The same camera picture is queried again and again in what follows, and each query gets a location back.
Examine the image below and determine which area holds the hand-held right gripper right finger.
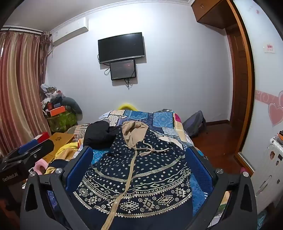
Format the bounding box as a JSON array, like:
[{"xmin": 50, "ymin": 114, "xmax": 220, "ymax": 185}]
[{"xmin": 185, "ymin": 146, "xmax": 258, "ymax": 230}]

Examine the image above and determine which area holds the grey backpack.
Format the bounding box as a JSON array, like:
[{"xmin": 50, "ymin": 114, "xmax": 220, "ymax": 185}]
[{"xmin": 182, "ymin": 110, "xmax": 207, "ymax": 138}]

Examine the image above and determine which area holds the wall-mounted black television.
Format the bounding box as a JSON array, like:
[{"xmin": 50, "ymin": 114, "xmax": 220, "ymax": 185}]
[{"xmin": 98, "ymin": 32, "xmax": 146, "ymax": 64}]

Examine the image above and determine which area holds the black garment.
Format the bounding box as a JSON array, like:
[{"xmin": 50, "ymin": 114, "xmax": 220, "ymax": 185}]
[{"xmin": 83, "ymin": 120, "xmax": 121, "ymax": 149}]

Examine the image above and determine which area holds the white heart-print sliding door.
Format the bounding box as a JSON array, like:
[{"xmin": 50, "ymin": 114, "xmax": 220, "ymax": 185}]
[{"xmin": 233, "ymin": 0, "xmax": 283, "ymax": 177}]

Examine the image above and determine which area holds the striped pink curtain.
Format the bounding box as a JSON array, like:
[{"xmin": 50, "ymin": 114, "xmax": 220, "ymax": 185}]
[{"xmin": 0, "ymin": 26, "xmax": 52, "ymax": 155}]

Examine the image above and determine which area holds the yellow plastic item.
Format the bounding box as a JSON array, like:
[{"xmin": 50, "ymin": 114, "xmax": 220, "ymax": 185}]
[{"xmin": 117, "ymin": 102, "xmax": 138, "ymax": 111}]

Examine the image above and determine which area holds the pile of boxes and toys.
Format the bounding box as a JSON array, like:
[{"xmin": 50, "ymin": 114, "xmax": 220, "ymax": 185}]
[{"xmin": 40, "ymin": 84, "xmax": 84, "ymax": 121}]

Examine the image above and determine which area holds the wooden lap desk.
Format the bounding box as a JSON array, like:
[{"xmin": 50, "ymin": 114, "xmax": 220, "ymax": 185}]
[{"xmin": 42, "ymin": 132, "xmax": 75, "ymax": 164}]

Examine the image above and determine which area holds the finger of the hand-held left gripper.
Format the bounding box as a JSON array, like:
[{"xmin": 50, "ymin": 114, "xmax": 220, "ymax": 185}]
[{"xmin": 7, "ymin": 139, "xmax": 55, "ymax": 160}]

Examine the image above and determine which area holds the green patterned box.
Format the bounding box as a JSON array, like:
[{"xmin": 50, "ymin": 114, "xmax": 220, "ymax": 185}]
[{"xmin": 47, "ymin": 112, "xmax": 78, "ymax": 133}]

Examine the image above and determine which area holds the wooden door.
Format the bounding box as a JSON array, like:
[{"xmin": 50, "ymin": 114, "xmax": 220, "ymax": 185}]
[{"xmin": 225, "ymin": 0, "xmax": 255, "ymax": 175}]

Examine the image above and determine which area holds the yellow garment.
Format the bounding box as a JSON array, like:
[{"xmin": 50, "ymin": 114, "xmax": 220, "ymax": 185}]
[{"xmin": 45, "ymin": 143, "xmax": 79, "ymax": 173}]

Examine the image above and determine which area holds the navy patterned hooded jacket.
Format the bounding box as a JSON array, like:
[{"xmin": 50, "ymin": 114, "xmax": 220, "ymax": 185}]
[{"xmin": 72, "ymin": 120, "xmax": 193, "ymax": 230}]

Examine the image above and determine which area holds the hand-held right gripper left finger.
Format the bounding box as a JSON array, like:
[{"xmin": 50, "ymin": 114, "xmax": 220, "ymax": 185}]
[{"xmin": 20, "ymin": 145, "xmax": 94, "ymax": 230}]

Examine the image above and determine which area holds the small black wall monitor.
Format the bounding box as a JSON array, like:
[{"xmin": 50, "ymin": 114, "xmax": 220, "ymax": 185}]
[{"xmin": 110, "ymin": 59, "xmax": 137, "ymax": 81}]

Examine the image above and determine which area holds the wooden overhead cabinet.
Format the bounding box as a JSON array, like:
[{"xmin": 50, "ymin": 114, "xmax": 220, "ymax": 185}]
[{"xmin": 191, "ymin": 0, "xmax": 233, "ymax": 30}]

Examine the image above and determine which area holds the white air conditioner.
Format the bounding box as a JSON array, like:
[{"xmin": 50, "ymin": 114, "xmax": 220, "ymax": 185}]
[{"xmin": 50, "ymin": 17, "xmax": 89, "ymax": 47}]

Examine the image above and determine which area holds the blue patchwork quilt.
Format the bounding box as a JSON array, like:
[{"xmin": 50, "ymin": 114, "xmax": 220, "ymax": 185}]
[{"xmin": 47, "ymin": 108, "xmax": 210, "ymax": 230}]

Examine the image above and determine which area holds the pink ring toy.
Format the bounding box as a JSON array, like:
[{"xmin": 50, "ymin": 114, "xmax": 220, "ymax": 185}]
[{"xmin": 29, "ymin": 161, "xmax": 48, "ymax": 176}]

